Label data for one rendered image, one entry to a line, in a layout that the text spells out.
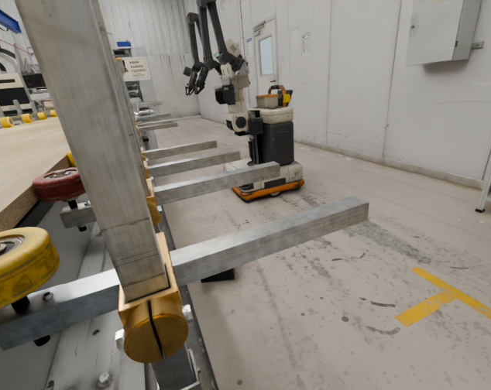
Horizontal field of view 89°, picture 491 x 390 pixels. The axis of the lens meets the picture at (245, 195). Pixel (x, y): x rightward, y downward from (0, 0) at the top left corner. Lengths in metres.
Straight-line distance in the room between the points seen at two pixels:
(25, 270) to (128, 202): 0.11
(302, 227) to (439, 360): 1.08
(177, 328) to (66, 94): 0.19
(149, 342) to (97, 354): 0.32
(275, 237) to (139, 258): 0.16
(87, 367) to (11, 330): 0.25
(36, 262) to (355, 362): 1.13
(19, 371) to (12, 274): 0.27
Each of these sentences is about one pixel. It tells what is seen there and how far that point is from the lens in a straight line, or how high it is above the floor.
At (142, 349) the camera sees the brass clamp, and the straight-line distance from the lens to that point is 0.25.
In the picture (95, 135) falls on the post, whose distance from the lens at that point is 0.19.
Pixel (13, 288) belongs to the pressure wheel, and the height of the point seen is 0.89.
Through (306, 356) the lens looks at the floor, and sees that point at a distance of 1.22.
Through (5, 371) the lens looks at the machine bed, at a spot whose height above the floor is 0.71.
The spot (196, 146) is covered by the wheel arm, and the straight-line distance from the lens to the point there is 1.02.
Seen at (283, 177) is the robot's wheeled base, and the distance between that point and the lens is 2.43.
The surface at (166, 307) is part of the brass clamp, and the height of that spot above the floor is 0.85.
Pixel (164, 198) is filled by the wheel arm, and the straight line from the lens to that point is 0.52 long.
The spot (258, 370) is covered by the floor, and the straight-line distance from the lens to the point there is 1.19.
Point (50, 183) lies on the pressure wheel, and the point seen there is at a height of 0.90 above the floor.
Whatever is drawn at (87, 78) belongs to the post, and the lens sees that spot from 0.19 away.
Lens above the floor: 1.01
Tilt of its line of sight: 23 degrees down
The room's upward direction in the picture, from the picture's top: 6 degrees counter-clockwise
